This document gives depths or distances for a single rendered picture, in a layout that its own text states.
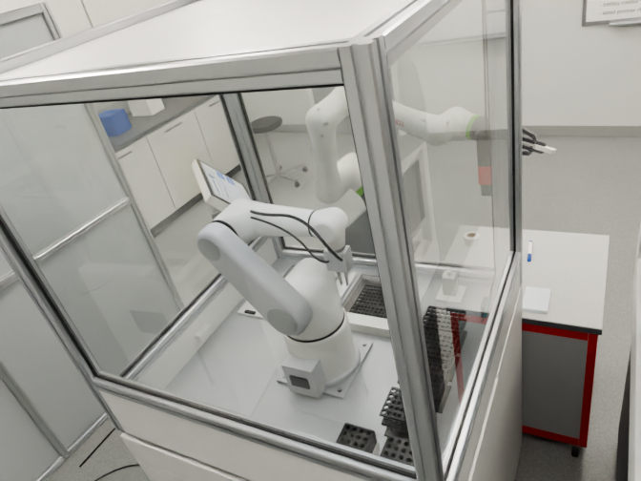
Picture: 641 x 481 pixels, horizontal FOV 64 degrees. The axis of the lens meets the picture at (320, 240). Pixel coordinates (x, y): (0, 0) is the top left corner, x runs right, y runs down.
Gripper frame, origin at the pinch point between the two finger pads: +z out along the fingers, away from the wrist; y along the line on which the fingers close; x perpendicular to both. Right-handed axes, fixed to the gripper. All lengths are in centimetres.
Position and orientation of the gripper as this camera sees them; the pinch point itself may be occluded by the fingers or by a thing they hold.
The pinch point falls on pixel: (545, 148)
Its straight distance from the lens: 196.5
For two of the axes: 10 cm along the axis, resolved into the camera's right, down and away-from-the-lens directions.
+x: 6.5, -2.8, 7.1
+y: 1.3, -8.7, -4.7
